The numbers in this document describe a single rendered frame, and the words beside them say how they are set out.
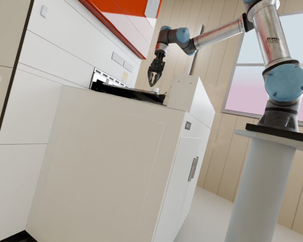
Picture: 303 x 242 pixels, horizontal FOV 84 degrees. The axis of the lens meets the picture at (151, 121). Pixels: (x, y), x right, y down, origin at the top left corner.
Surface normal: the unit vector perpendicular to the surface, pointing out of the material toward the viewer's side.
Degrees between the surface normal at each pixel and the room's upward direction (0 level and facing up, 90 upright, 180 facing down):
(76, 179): 90
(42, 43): 90
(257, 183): 90
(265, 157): 90
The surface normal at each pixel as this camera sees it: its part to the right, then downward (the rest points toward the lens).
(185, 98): -0.40, -0.11
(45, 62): 0.88, 0.23
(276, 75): -0.59, -0.03
